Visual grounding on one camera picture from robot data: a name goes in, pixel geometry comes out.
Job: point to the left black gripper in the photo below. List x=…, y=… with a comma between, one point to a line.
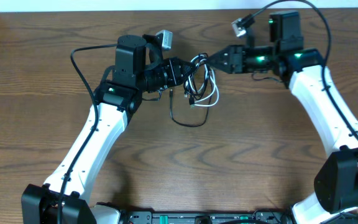
x=171, y=68

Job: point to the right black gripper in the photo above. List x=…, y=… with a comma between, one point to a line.
x=234, y=55

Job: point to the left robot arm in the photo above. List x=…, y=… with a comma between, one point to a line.
x=139, y=68

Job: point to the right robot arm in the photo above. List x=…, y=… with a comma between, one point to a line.
x=305, y=75

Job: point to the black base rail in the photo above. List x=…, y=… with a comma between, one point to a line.
x=147, y=217

